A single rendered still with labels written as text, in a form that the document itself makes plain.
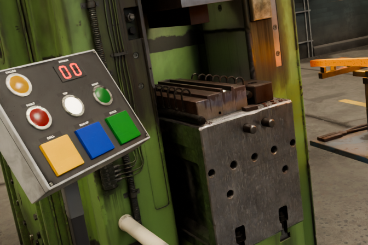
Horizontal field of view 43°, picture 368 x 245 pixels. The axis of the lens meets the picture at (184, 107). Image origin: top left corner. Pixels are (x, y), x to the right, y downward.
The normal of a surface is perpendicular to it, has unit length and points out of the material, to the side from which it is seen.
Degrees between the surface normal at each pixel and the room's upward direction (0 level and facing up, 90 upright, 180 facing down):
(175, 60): 90
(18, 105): 60
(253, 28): 90
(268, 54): 90
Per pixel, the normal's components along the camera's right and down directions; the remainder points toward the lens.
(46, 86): 0.65, -0.48
